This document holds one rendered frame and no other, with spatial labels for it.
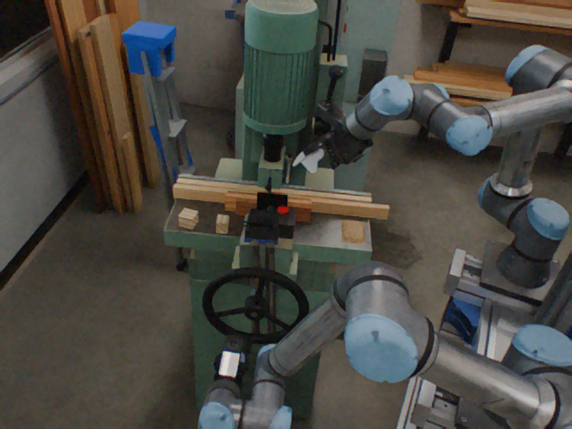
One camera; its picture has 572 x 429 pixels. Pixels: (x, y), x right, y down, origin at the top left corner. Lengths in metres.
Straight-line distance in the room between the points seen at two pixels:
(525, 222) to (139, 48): 1.47
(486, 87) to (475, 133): 2.43
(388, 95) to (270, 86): 0.36
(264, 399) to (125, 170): 1.97
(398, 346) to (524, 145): 0.82
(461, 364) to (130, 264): 2.04
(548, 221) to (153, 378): 1.58
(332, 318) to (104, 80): 1.93
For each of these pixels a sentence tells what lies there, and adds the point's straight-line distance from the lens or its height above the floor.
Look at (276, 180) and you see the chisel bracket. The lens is 1.49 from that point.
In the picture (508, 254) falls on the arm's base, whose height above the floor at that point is 0.88.
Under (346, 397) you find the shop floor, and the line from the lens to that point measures 2.26.
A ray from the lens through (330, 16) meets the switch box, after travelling 1.62.
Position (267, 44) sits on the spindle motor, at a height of 1.43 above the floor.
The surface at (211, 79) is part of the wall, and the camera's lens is 4.04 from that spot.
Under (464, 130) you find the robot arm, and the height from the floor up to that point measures 1.41.
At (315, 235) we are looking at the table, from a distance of 1.51.
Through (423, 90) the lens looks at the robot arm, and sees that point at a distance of 1.16.
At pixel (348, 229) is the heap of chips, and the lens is 1.53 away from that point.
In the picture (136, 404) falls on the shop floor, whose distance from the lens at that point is 2.23.
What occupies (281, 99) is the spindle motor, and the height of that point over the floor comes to 1.30.
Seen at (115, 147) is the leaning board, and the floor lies 0.41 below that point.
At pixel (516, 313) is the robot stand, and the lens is 1.74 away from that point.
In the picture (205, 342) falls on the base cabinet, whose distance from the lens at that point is 1.85.
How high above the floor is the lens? 1.87
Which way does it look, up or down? 38 degrees down
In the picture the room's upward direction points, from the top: 6 degrees clockwise
